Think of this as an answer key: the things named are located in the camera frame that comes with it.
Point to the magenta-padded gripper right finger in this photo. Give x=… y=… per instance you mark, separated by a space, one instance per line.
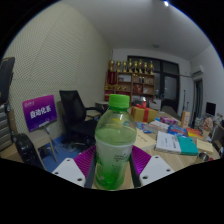
x=141 y=160

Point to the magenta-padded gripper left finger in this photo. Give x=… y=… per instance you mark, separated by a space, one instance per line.
x=85 y=160

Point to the orange yellow book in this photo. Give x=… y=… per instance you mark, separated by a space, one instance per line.
x=194 y=133

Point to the white air conditioner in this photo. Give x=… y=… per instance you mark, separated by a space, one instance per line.
x=197 y=70

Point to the yellow gift box red ribbon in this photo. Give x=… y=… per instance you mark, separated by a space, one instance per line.
x=143 y=114

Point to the beige envelope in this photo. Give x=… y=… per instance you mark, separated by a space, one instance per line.
x=145 y=140
x=204 y=146

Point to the brown chair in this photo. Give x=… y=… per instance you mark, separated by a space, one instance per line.
x=170 y=112

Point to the black office chair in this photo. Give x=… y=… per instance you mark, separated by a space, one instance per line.
x=75 y=115

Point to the small grey folding table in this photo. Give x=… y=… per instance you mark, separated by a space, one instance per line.
x=101 y=105

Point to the wooden shelf unit with trophies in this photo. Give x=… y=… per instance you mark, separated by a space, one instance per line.
x=133 y=83

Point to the purple sign board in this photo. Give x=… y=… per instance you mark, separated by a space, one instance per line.
x=39 y=112

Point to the green drink bottle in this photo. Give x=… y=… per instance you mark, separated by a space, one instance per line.
x=115 y=140

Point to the black bag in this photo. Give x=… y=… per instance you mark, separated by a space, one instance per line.
x=26 y=151

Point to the light wooden chair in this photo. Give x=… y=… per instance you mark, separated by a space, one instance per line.
x=40 y=138

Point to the blue red patterned book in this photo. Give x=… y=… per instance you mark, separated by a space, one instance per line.
x=140 y=125

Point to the small standing card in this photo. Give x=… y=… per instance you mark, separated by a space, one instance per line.
x=185 y=119

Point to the pink box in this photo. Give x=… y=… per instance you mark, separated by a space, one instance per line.
x=169 y=120

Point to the black computer monitor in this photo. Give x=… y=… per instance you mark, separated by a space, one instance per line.
x=210 y=109

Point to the white paper sheet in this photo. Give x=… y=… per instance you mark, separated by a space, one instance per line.
x=156 y=126

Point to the small steel cup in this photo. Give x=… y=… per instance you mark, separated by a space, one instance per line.
x=203 y=156

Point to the white book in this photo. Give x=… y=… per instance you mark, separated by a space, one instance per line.
x=167 y=142

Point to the pink flower bouquet pot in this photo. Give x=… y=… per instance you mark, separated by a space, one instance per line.
x=208 y=123

